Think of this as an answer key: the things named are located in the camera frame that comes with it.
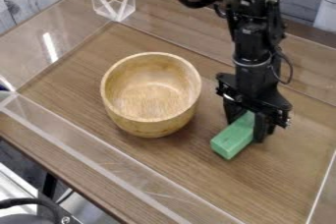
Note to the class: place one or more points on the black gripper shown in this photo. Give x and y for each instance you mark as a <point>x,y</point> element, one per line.
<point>251,90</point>

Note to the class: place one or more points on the green rectangular block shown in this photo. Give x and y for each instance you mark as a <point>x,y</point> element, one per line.
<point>235,137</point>

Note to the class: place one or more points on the wooden brown bowl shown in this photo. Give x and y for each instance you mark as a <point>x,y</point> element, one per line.
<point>151,91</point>

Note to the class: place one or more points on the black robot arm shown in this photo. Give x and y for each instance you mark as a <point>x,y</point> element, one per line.
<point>256,29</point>

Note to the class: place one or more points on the white cylindrical container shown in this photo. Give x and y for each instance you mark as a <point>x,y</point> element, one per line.
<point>325,16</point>

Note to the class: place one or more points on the black metal table leg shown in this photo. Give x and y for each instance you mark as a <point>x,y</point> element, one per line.
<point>49,185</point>

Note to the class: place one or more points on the clear acrylic front wall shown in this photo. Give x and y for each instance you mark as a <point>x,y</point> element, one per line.
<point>123,186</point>

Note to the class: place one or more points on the clear acrylic corner bracket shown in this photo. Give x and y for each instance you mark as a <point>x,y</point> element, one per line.
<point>113,10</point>

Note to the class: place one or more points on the black bracket with screw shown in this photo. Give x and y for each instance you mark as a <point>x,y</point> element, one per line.
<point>55,213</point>

